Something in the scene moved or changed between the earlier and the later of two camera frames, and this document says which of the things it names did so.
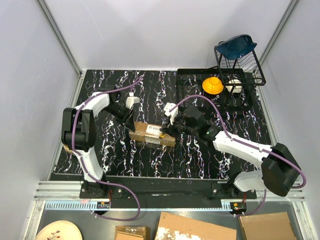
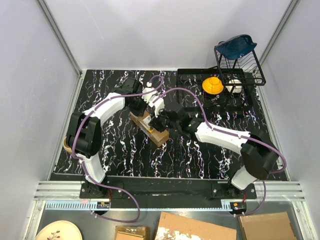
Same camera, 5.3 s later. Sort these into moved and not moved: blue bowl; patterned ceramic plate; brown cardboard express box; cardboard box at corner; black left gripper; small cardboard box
Moved: brown cardboard express box; black left gripper
Not moved: patterned ceramic plate; cardboard box at corner; small cardboard box; blue bowl
